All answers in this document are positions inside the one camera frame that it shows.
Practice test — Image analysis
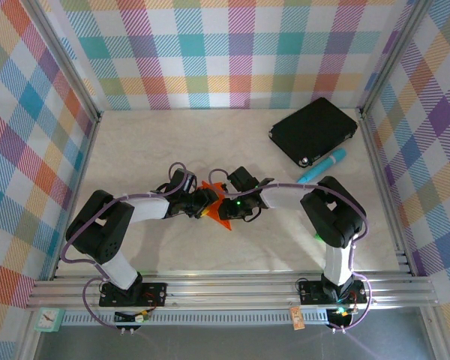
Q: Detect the turquoise pen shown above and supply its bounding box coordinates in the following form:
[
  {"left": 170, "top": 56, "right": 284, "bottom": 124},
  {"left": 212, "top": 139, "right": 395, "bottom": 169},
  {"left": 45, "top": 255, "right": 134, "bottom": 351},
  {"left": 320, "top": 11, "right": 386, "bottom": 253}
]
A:
[{"left": 296, "top": 147, "right": 349, "bottom": 185}]

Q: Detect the black flat case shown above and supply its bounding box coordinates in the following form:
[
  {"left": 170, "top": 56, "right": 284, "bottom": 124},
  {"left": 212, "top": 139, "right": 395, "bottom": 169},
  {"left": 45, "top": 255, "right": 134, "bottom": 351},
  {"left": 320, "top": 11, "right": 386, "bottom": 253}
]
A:
[{"left": 268, "top": 97, "right": 359, "bottom": 169}]

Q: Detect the small orange tag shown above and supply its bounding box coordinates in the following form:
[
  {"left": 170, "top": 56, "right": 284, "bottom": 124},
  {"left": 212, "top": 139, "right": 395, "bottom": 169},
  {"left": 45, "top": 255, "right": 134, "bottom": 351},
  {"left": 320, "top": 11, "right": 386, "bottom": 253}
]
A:
[{"left": 288, "top": 305, "right": 306, "bottom": 332}]

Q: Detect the small teal clock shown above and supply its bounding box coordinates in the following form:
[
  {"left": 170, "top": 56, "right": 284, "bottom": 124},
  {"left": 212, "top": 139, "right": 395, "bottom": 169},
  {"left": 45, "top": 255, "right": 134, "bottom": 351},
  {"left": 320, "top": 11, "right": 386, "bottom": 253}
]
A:
[{"left": 33, "top": 307, "right": 65, "bottom": 333}]

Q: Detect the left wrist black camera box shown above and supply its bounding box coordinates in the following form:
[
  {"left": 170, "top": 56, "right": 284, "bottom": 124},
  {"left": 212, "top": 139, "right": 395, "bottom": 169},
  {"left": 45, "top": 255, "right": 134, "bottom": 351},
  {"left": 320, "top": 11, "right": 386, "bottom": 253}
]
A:
[{"left": 170, "top": 168, "right": 198, "bottom": 195}]

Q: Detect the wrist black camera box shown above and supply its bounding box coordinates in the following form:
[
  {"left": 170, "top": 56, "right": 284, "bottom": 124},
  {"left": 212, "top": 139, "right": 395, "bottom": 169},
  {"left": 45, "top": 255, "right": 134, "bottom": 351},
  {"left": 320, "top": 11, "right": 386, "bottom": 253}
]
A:
[
  {"left": 227, "top": 166, "right": 259, "bottom": 192},
  {"left": 170, "top": 168, "right": 198, "bottom": 195}
]

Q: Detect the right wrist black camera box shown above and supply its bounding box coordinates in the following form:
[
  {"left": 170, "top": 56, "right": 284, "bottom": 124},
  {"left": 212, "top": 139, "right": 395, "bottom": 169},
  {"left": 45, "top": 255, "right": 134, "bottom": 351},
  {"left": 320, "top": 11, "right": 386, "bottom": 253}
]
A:
[{"left": 227, "top": 166, "right": 259, "bottom": 192}]

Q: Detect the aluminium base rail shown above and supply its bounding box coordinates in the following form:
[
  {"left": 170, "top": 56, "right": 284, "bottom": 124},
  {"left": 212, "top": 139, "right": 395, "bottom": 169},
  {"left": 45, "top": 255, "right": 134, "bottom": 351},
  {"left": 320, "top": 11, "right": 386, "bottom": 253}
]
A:
[{"left": 25, "top": 274, "right": 440, "bottom": 311}]

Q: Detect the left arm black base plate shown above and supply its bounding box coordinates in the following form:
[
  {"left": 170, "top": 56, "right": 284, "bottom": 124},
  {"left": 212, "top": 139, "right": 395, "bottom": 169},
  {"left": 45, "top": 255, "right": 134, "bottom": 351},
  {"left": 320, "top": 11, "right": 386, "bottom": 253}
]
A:
[{"left": 98, "top": 281, "right": 169, "bottom": 308}]

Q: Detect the grey slotted cable duct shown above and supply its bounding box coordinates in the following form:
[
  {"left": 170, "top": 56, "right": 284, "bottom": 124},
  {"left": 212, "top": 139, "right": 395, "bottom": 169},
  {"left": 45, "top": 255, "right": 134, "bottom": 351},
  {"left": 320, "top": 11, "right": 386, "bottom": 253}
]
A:
[{"left": 61, "top": 309, "right": 332, "bottom": 328}]

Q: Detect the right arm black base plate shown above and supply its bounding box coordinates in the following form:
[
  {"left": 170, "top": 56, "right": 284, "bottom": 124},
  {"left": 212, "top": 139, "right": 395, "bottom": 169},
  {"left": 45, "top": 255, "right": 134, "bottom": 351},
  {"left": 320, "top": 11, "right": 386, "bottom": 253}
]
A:
[{"left": 298, "top": 279, "right": 369, "bottom": 305}]

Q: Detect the aluminium side rail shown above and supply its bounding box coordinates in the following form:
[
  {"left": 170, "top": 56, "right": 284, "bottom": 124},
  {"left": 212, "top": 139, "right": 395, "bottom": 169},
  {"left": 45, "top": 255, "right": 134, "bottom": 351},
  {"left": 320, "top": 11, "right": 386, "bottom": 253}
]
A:
[
  {"left": 49, "top": 112, "right": 103, "bottom": 281},
  {"left": 355, "top": 107, "right": 416, "bottom": 278}
]

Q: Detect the small wired connector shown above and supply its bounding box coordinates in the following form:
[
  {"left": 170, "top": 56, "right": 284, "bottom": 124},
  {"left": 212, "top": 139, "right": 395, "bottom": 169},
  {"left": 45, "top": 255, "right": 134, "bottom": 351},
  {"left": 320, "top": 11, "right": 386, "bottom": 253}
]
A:
[
  {"left": 330, "top": 305, "right": 359, "bottom": 319},
  {"left": 113, "top": 309, "right": 154, "bottom": 325}
]

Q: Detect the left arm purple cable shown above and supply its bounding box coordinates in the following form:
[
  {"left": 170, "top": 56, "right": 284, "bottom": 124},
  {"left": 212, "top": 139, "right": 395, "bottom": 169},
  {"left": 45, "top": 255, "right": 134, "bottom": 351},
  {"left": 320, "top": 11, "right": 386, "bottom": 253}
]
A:
[{"left": 59, "top": 161, "right": 191, "bottom": 332}]

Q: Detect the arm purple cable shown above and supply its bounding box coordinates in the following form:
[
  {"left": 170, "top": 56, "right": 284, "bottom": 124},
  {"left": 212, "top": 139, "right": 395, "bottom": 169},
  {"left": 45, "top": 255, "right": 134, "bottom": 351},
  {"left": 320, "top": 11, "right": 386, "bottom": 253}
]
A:
[
  {"left": 208, "top": 167, "right": 376, "bottom": 333},
  {"left": 59, "top": 161, "right": 191, "bottom": 332}
]

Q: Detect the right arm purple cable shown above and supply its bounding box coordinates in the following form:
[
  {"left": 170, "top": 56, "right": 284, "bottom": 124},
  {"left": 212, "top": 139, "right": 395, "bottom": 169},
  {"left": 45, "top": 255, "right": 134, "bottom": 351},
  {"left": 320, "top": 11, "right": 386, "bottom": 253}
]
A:
[{"left": 208, "top": 167, "right": 376, "bottom": 333}]

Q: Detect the aluminium corner post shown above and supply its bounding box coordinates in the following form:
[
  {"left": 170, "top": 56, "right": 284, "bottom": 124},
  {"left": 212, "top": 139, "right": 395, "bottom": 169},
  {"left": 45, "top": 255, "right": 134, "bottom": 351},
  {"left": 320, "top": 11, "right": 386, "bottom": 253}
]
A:
[
  {"left": 358, "top": 0, "right": 434, "bottom": 116},
  {"left": 20, "top": 0, "right": 103, "bottom": 125}
]

